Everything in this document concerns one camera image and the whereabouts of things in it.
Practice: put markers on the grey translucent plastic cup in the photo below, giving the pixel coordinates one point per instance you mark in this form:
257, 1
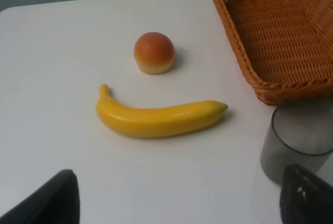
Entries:
299, 133

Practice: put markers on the yellow banana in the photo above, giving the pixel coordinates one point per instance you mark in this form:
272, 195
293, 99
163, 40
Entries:
157, 122

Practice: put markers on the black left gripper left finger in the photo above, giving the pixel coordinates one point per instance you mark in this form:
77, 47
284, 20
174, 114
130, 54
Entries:
56, 201

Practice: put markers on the brown wicker basket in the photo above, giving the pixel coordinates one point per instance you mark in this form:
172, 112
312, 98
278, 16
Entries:
283, 47

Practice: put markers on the round bread bun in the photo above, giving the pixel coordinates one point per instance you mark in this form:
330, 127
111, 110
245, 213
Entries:
154, 53

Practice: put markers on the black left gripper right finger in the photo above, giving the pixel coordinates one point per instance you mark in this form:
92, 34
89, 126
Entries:
305, 197

